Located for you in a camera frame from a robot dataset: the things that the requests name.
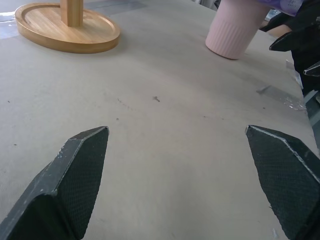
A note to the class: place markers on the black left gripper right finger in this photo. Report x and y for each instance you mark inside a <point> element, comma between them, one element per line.
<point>285,175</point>

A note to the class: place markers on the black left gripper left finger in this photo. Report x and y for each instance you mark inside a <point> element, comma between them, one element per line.
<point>75,180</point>

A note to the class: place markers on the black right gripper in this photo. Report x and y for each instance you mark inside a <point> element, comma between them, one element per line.
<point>307,37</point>

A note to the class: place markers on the pink ribbed cup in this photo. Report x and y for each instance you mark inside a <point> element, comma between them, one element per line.
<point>232,32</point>

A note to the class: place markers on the wooden stand with oval base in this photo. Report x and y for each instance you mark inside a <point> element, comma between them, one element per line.
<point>75,37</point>

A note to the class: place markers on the purple printed package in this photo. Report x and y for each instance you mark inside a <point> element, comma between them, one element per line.
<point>285,5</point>

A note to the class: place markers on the small dark screw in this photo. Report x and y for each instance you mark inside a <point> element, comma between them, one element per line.
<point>157,98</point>

